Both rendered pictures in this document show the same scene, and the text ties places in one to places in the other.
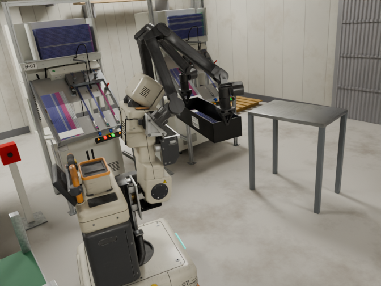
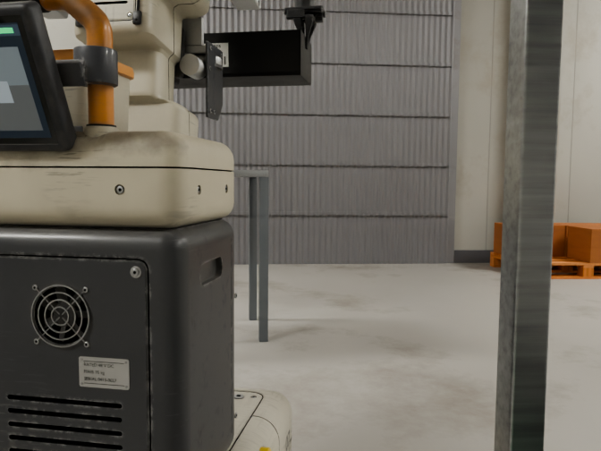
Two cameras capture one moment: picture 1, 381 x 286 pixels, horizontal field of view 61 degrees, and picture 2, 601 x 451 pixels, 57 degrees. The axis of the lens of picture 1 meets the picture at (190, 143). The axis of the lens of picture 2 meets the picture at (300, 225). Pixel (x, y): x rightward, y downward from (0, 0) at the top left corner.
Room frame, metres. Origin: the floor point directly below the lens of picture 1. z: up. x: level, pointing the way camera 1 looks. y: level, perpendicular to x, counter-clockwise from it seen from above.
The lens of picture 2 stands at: (0.88, 1.08, 0.75)
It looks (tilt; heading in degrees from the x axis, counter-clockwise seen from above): 5 degrees down; 301
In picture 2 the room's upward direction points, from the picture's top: straight up
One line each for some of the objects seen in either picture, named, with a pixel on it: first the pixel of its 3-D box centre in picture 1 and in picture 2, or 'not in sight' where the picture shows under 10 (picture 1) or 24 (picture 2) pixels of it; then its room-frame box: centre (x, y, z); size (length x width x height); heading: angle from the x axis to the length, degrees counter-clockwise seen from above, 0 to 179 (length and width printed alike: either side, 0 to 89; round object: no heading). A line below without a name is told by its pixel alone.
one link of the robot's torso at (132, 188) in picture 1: (145, 188); not in sight; (1.80, 0.31, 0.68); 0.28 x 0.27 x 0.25; 21
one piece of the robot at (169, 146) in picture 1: (161, 139); (158, 71); (1.79, 0.17, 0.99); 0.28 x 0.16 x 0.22; 21
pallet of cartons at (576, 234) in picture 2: not in sight; (566, 249); (1.31, -4.07, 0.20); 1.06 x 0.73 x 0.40; 36
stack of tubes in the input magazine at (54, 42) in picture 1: (64, 41); not in sight; (3.34, 1.12, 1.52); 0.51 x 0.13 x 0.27; 126
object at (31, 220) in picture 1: (18, 185); not in sight; (2.61, 1.55, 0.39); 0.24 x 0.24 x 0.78; 36
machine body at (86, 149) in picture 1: (80, 154); not in sight; (3.41, 1.24, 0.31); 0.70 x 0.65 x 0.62; 126
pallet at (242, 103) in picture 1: (227, 102); not in sight; (5.90, -0.76, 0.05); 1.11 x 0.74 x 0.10; 36
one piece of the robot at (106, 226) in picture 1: (108, 217); (60, 280); (1.66, 0.53, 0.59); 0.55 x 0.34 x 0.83; 21
